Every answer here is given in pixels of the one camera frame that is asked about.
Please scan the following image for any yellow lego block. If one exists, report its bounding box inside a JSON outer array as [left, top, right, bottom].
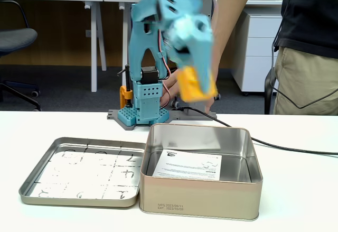
[[176, 66, 219, 103]]

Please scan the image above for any person's hand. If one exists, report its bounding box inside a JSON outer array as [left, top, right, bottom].
[[159, 57, 222, 114]]

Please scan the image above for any white drawer cabinet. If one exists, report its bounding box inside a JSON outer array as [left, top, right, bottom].
[[232, 10, 284, 97]]

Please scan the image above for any person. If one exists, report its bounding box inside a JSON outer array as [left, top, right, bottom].
[[272, 0, 338, 116]]

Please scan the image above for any white printed paper leaflet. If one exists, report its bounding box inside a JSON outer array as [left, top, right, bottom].
[[152, 149, 222, 181]]

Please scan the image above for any gold metal tin box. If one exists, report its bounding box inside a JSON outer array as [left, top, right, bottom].
[[139, 123, 264, 221]]

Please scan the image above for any metal tin lid with numbers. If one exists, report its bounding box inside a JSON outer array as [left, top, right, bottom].
[[18, 136, 146, 208]]

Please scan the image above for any black office chair grey seat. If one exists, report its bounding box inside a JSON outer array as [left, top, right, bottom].
[[0, 0, 42, 112]]

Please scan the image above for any black chair frame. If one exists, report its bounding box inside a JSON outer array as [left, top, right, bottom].
[[264, 67, 281, 115]]

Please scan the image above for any black power cable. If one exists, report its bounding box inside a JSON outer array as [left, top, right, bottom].
[[177, 106, 338, 156]]

